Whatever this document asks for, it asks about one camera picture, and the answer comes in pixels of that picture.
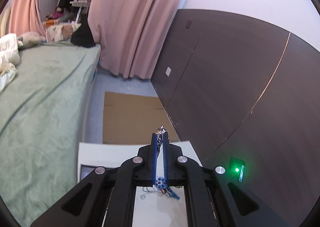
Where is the white crumpled blanket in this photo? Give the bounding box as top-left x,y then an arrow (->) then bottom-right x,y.
1,33 -> 20,92

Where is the pink curtain by window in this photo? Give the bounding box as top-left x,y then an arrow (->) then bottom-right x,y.
7,0 -> 46,36

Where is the black clothing pile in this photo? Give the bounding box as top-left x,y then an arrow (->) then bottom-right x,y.
71,20 -> 96,48

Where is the green bed sheet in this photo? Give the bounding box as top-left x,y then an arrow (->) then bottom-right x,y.
1,44 -> 100,226

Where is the brown cardboard sheet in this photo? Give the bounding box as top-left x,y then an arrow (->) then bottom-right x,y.
103,92 -> 179,145

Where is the pink curtain near wall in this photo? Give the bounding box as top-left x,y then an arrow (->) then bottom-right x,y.
88,0 -> 181,79

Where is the white wall switch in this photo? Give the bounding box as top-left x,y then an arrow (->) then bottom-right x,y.
165,67 -> 171,77

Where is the blue beaded bracelet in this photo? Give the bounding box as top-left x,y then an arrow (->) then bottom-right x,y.
153,176 -> 181,201

